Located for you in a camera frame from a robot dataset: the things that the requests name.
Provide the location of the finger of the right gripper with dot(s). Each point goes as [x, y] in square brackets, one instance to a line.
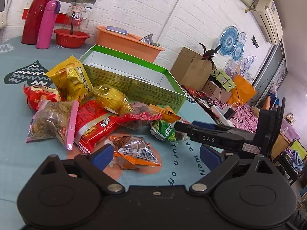
[223, 140]
[207, 126]

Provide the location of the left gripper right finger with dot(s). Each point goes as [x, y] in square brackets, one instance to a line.
[220, 165]

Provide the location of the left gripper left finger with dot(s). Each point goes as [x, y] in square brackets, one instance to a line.
[94, 164]

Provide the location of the green snack packet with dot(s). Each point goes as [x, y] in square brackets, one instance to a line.
[164, 131]

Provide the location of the orange clear nut packet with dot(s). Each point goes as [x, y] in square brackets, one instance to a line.
[133, 152]

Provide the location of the pink-edged clear snack bag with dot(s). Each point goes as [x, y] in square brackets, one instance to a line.
[54, 120]

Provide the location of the red dates snack bag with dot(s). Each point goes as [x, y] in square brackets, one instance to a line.
[139, 115]

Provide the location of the small orange snack packet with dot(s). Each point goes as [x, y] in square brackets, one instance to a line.
[168, 115]

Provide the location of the orange bag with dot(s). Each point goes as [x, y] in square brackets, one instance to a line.
[242, 92]

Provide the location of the light green small box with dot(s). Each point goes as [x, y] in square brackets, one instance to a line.
[226, 82]

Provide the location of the brown cardboard box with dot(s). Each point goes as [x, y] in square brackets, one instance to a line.
[190, 71]

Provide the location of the large red snack bag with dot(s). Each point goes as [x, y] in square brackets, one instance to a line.
[93, 124]

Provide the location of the yellow cellophane snack bag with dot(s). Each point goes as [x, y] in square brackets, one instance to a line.
[112, 99]

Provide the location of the green cardboard box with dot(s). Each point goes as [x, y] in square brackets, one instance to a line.
[138, 79]

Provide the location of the dark feather decoration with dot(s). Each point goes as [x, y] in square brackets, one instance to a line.
[209, 54]

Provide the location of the yellow chips bag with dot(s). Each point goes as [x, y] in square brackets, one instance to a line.
[71, 80]

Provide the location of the red snack packet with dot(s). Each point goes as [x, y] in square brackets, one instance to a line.
[34, 94]

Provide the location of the steel ladle bowl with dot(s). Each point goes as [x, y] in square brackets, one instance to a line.
[148, 39]

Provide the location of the white air conditioner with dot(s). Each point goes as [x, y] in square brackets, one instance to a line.
[266, 15]

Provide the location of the orange plastic tub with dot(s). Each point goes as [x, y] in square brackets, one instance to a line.
[129, 44]

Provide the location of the blue lidded tin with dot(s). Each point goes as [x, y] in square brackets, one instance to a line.
[116, 30]

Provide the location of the red plastic basin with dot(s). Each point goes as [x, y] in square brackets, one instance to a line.
[67, 40]

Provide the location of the pink thermos bottle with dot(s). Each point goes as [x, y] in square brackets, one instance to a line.
[51, 11]

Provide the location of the glass pitcher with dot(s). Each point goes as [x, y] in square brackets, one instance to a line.
[76, 18]

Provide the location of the red thermos jug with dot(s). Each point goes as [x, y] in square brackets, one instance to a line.
[33, 22]

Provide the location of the blue patterned wall plates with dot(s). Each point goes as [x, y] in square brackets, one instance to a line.
[232, 43]

